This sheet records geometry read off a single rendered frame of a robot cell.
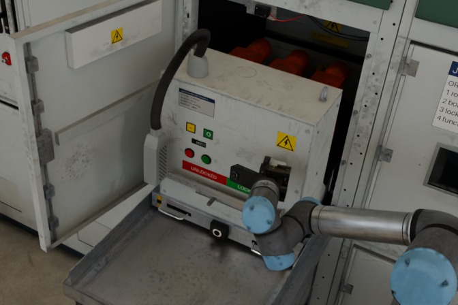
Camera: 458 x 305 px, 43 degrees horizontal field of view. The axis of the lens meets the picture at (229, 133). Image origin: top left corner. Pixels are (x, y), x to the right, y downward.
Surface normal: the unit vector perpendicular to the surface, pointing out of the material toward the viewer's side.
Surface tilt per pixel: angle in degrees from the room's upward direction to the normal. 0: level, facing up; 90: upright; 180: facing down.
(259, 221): 75
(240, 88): 0
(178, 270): 0
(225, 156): 90
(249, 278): 0
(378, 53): 90
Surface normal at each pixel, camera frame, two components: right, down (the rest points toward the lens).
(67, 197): 0.79, 0.40
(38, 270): 0.07, -0.82
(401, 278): -0.60, 0.31
